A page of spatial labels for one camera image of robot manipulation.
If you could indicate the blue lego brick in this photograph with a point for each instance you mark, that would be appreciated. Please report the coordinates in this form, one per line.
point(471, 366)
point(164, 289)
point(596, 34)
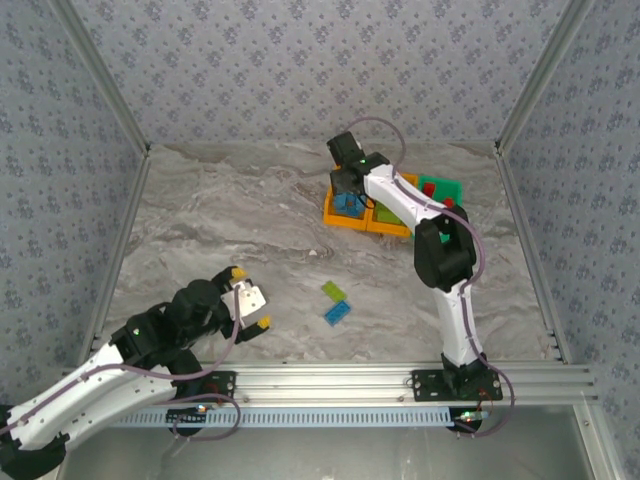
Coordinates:
point(337, 313)
point(342, 205)
point(358, 210)

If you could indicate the green lego brick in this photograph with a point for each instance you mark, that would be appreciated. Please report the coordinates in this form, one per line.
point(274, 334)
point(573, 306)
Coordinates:
point(387, 216)
point(332, 290)

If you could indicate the red lego brick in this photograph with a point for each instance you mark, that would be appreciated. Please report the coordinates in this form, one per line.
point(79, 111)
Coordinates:
point(429, 189)
point(448, 202)

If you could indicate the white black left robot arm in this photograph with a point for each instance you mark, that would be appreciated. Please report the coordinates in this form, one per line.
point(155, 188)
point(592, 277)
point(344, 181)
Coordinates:
point(60, 395)

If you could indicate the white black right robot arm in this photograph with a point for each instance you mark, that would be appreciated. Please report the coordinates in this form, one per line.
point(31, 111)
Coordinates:
point(400, 195)

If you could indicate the orange plastic bin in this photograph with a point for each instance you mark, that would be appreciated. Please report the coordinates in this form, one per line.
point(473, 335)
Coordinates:
point(340, 221)
point(387, 229)

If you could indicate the green plastic bin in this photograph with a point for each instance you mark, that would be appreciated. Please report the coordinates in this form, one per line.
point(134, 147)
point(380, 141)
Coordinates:
point(445, 186)

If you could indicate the black controller board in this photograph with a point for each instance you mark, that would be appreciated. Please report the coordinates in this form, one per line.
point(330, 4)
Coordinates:
point(187, 415)
point(470, 419)

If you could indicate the grey metal base panel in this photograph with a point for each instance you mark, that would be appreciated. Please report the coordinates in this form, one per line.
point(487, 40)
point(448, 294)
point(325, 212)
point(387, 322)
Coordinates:
point(325, 455)

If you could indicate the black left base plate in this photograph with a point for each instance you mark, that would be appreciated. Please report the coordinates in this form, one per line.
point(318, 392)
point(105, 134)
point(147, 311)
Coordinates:
point(225, 384)

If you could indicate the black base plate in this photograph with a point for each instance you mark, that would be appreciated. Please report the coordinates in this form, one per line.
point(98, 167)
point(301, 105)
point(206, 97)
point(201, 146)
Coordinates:
point(425, 386)
point(225, 384)

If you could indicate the aluminium frame rail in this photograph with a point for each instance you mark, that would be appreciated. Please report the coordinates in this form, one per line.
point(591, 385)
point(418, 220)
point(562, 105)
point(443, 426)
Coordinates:
point(325, 382)

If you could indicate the aluminium table side rail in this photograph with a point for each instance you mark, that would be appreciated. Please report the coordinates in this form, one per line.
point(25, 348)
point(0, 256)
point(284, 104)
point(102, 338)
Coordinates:
point(125, 225)
point(524, 225)

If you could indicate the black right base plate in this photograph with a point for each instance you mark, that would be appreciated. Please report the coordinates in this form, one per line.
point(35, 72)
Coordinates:
point(425, 386)

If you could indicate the aluminium frame post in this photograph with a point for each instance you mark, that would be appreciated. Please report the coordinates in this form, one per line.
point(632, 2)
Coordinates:
point(541, 75)
point(102, 75)

